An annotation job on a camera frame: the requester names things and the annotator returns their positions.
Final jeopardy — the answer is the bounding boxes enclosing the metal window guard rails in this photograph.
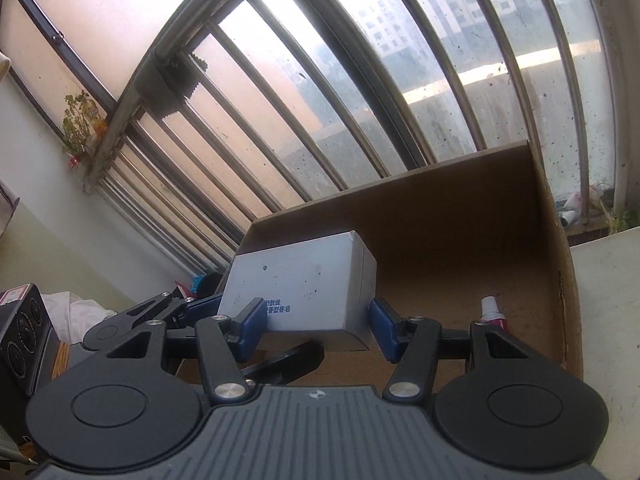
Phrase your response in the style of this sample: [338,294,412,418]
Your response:
[0,0,622,271]

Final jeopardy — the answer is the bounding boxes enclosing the black left camera box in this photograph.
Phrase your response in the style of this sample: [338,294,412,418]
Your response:
[0,284,60,446]

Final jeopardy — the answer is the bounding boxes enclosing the white clothing pile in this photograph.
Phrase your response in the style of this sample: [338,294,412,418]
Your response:
[42,292,116,344]

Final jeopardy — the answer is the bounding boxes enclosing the brown cardboard box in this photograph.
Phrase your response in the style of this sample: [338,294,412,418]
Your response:
[232,143,582,390]

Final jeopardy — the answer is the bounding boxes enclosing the white rectangular carton box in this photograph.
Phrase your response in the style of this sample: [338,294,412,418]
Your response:
[219,231,376,352]

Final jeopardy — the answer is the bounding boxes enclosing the red toothpaste tube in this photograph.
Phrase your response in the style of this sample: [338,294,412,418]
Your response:
[480,296,509,333]

